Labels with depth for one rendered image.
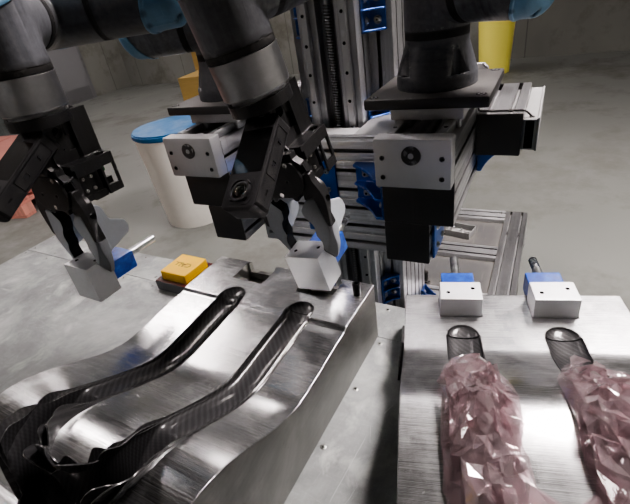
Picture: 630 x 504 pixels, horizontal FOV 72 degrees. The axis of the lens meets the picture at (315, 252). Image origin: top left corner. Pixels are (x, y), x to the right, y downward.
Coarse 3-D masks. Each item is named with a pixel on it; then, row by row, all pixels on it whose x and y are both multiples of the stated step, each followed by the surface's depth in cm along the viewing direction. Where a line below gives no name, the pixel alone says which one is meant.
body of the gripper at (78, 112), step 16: (64, 112) 52; (80, 112) 55; (16, 128) 50; (32, 128) 50; (48, 128) 52; (64, 128) 54; (80, 128) 55; (64, 144) 54; (80, 144) 55; (96, 144) 57; (64, 160) 54; (80, 160) 55; (96, 160) 56; (112, 160) 58; (48, 176) 53; (64, 176) 53; (80, 176) 54; (96, 176) 57; (48, 192) 54; (64, 192) 53; (80, 192) 54; (96, 192) 58; (112, 192) 58; (48, 208) 57; (64, 208) 55
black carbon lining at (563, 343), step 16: (448, 336) 53; (464, 336) 52; (480, 336) 51; (560, 336) 50; (576, 336) 50; (448, 352) 50; (464, 352) 51; (480, 352) 50; (560, 352) 48; (576, 352) 48; (560, 368) 45
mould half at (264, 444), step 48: (192, 288) 63; (288, 288) 59; (144, 336) 56; (240, 336) 53; (336, 336) 50; (48, 384) 44; (144, 384) 46; (192, 384) 47; (288, 384) 46; (336, 384) 51; (96, 432) 38; (240, 432) 38; (288, 432) 42; (0, 480) 42; (144, 480) 33; (192, 480) 33; (240, 480) 36; (288, 480) 44
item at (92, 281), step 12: (144, 240) 68; (84, 252) 62; (120, 252) 64; (132, 252) 64; (72, 264) 60; (84, 264) 59; (96, 264) 59; (120, 264) 63; (132, 264) 64; (72, 276) 61; (84, 276) 59; (96, 276) 59; (108, 276) 61; (120, 276) 63; (84, 288) 61; (96, 288) 60; (108, 288) 61; (120, 288) 63; (96, 300) 61
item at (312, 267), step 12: (348, 216) 64; (312, 240) 59; (288, 252) 56; (300, 252) 55; (312, 252) 54; (324, 252) 54; (288, 264) 56; (300, 264) 55; (312, 264) 54; (324, 264) 54; (336, 264) 57; (300, 276) 57; (312, 276) 56; (324, 276) 55; (336, 276) 57; (312, 288) 57; (324, 288) 56
